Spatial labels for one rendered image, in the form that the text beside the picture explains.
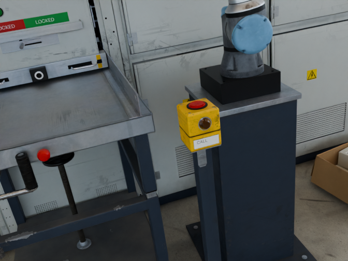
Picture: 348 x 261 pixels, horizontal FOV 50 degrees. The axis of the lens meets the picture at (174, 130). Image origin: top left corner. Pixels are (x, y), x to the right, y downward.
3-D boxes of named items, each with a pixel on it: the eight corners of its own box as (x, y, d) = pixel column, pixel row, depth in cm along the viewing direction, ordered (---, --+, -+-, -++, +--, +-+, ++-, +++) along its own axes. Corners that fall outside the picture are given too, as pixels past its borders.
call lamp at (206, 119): (214, 130, 86) (213, 117, 84) (200, 133, 85) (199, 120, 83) (212, 128, 87) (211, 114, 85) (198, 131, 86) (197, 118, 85)
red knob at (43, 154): (51, 161, 98) (48, 150, 96) (39, 164, 97) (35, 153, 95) (51, 153, 101) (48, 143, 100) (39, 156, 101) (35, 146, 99)
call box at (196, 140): (222, 145, 90) (219, 106, 85) (191, 154, 88) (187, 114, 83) (209, 132, 97) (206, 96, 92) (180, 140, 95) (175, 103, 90)
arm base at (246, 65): (255, 62, 139) (254, 35, 135) (270, 73, 125) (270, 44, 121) (215, 69, 138) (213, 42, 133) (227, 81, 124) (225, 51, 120)
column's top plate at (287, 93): (258, 74, 155) (258, 69, 154) (302, 98, 127) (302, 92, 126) (185, 89, 149) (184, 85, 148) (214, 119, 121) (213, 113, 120)
